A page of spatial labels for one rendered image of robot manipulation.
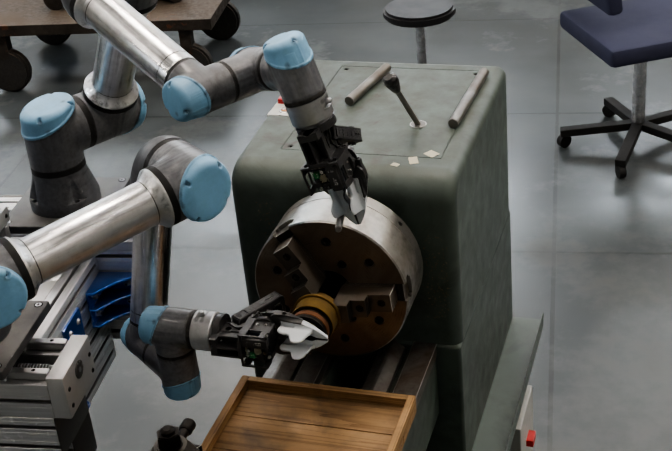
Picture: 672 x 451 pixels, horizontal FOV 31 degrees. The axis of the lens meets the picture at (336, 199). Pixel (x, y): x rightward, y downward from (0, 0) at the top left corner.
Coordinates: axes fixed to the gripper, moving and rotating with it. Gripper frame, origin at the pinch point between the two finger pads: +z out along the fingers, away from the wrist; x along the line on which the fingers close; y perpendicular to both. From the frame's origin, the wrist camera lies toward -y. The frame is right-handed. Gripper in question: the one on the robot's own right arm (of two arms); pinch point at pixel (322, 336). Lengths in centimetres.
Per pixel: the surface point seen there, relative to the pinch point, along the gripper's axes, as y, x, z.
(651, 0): -325, -52, 35
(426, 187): -31.7, 15.2, 12.9
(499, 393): -57, -54, 21
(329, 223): -14.9, 15.3, -1.9
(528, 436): -65, -73, 26
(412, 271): -20.1, 2.8, 12.2
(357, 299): -9.3, 2.5, 4.2
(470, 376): -38, -35, 19
